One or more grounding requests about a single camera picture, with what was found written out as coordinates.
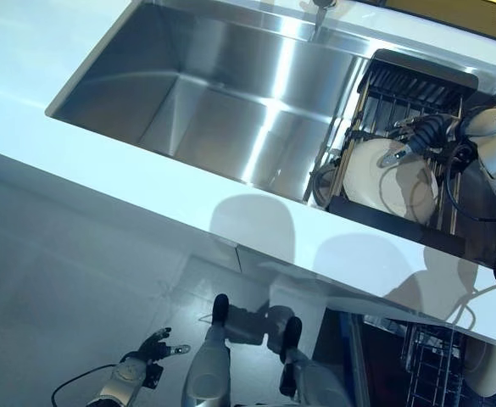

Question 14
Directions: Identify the right robot hand black glove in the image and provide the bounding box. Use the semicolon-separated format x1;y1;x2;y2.
376;112;461;169

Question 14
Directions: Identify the left robot hand black glove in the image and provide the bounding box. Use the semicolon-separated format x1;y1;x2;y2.
135;326;192;365

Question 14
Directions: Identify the cream ceramic plate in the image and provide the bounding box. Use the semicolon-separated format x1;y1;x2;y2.
342;137;440;224
462;333;496;400

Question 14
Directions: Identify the grey dishwasher door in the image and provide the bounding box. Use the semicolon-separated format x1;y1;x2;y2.
343;313;372;407

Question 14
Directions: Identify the black sink dish rack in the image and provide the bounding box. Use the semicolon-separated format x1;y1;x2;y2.
326;47;496;258

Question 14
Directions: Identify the round steel sink drain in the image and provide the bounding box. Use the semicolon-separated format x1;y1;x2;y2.
309;162;338;205

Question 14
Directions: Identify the narrow white cabinet door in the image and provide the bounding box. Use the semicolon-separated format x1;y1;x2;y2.
237;247;330;298

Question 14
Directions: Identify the right white robot leg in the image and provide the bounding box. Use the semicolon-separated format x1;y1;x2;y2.
278;315;355;407

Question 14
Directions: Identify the chrome kitchen faucet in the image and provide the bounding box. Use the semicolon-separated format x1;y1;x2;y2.
299;0;338;42

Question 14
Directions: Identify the stainless steel sink basin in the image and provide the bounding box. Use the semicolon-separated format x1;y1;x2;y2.
44;0;496;269

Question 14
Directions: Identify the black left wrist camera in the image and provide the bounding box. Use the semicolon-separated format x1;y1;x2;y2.
144;363;164;390

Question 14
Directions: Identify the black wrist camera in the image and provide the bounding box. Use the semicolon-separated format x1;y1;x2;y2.
442;142;476;167
144;363;164;390

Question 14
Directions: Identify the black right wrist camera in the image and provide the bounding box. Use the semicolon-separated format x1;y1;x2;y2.
442;142;476;167

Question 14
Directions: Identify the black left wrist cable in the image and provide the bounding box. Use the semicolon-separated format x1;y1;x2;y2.
51;363;122;407

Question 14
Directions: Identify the dark brown lattice frame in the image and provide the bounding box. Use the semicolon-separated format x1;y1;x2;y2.
383;0;496;44

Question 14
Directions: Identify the black wire dishwasher rack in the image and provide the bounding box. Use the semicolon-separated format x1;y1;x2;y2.
398;321;496;407

